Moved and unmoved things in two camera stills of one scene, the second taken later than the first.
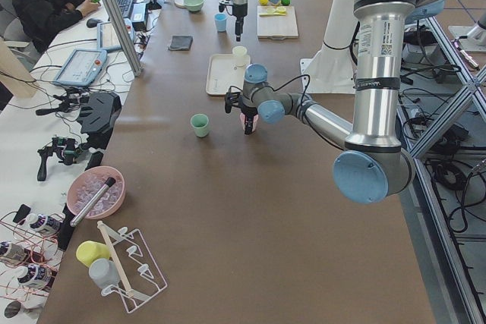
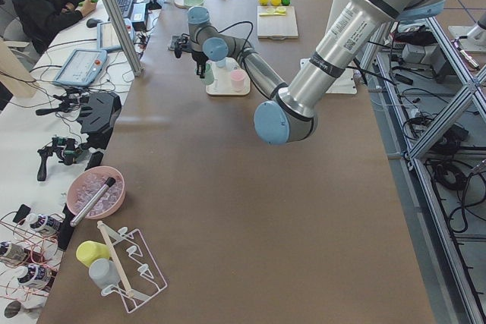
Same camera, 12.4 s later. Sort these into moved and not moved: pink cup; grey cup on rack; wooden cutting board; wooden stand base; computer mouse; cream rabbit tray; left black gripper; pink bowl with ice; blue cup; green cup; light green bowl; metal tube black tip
Moved: left black gripper; green cup; pink cup; blue cup
Not moved: light green bowl; wooden cutting board; cream rabbit tray; computer mouse; metal tube black tip; wooden stand base; grey cup on rack; pink bowl with ice
